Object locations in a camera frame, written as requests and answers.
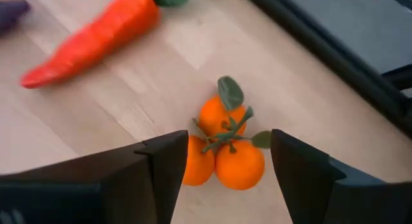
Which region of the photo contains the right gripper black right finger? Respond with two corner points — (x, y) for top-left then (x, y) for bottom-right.
(270, 128), (412, 224)

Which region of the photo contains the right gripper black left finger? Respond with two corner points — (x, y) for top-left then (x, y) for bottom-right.
(0, 129), (189, 224)

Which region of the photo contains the tangerine bunch with green leaves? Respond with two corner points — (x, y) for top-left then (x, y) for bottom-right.
(182, 75), (273, 191)

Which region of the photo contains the orange carrot with green top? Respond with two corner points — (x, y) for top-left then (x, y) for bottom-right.
(19, 0), (197, 89)

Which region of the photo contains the dark purple eggplant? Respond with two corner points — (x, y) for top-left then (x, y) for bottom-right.
(0, 0), (30, 33)

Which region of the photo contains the black aluminium table frame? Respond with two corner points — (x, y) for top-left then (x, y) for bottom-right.
(241, 0), (412, 138)

